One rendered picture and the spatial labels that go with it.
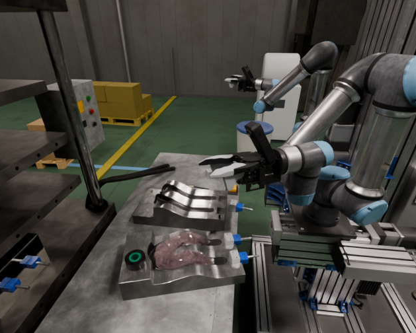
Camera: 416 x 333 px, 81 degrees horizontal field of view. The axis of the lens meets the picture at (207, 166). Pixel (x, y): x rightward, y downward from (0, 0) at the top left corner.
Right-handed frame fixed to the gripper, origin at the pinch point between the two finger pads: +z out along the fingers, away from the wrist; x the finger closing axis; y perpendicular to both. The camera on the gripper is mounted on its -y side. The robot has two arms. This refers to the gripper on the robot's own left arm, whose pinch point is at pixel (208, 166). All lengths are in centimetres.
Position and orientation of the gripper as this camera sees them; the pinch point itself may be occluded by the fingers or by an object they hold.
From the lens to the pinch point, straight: 58.5
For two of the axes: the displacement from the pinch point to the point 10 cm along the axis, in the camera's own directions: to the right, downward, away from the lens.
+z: -9.5, 1.6, -2.8
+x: -3.2, -3.4, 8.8
